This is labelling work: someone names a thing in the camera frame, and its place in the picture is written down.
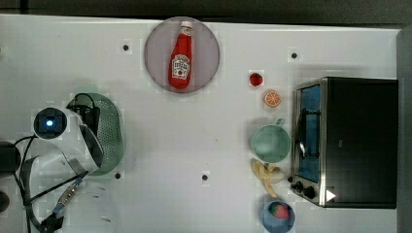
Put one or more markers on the green plastic strainer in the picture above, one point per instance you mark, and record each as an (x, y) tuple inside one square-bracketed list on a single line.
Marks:
[(109, 129)]

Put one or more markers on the grey round plate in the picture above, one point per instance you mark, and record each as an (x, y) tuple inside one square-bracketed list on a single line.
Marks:
[(205, 53)]

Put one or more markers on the toy strawberry in bowl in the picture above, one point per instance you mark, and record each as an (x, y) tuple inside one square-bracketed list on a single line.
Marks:
[(278, 210)]

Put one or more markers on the black metal pot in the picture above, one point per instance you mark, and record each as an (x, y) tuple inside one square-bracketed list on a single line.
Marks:
[(10, 159)]

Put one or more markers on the small red strawberry toy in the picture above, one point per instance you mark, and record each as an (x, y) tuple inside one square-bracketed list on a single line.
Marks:
[(256, 79)]

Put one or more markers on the blue bowl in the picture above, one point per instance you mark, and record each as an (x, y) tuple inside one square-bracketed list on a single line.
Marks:
[(277, 225)]

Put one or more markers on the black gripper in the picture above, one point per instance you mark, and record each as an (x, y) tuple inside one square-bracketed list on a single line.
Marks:
[(90, 114)]

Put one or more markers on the black toaster oven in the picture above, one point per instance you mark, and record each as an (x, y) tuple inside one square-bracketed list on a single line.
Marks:
[(345, 142)]

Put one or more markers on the toy banana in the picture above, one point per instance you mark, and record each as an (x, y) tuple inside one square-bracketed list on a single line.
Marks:
[(268, 174)]

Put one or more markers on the red ketchup bottle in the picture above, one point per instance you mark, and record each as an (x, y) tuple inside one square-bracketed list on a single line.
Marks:
[(180, 64)]

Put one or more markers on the orange slice toy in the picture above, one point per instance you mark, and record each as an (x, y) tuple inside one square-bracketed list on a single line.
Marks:
[(272, 98)]

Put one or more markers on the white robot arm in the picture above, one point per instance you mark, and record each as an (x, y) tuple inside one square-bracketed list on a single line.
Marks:
[(76, 143)]

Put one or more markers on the green cup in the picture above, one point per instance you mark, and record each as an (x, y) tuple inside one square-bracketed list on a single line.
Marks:
[(271, 142)]

